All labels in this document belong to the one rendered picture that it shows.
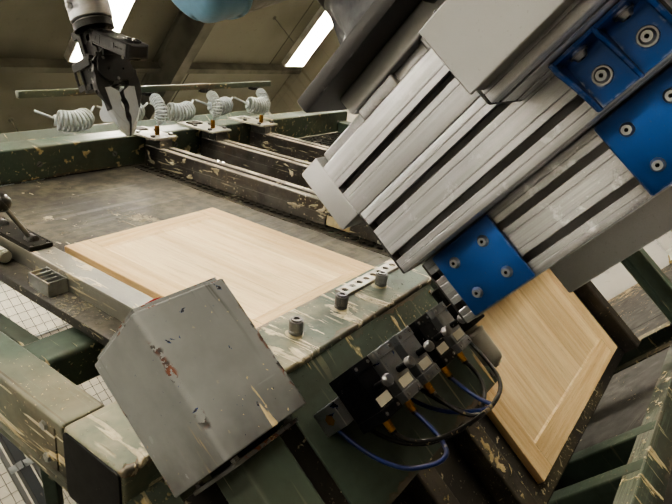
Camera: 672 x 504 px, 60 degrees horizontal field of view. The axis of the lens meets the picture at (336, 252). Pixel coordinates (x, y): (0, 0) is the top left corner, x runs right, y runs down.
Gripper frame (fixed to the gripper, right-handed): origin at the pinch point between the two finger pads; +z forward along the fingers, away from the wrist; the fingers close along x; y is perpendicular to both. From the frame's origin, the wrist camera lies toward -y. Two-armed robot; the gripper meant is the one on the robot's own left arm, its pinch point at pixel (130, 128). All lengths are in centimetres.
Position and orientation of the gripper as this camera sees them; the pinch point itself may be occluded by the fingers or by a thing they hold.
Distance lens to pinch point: 116.7
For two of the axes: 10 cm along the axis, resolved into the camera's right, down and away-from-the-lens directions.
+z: 2.4, 9.6, 1.3
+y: -7.7, 1.1, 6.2
